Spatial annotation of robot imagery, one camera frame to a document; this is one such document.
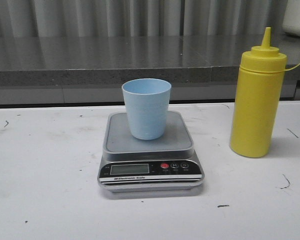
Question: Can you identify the grey stone counter ledge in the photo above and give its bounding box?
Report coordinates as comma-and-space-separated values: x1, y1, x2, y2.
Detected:
0, 34, 300, 106

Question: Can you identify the white container in background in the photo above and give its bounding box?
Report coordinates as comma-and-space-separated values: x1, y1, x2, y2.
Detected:
282, 0, 300, 37

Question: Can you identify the yellow squeeze bottle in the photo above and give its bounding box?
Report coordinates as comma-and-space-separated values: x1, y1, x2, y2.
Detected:
229, 27, 289, 158

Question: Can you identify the silver electronic kitchen scale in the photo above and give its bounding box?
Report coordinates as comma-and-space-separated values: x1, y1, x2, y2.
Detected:
97, 111, 205, 193

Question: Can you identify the light blue plastic cup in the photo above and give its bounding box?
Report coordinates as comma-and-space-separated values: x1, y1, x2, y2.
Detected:
121, 78, 172, 140

